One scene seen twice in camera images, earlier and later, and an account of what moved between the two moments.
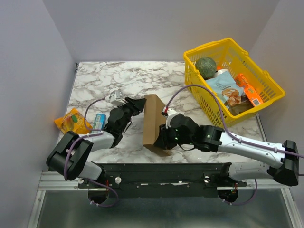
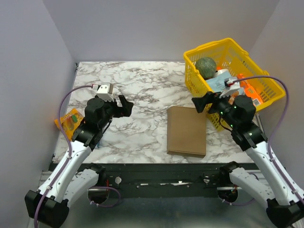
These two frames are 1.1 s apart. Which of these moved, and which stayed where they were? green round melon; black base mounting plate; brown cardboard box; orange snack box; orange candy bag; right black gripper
Moved: brown cardboard box; right black gripper
Stayed: orange snack box; orange candy bag; green round melon; black base mounting plate
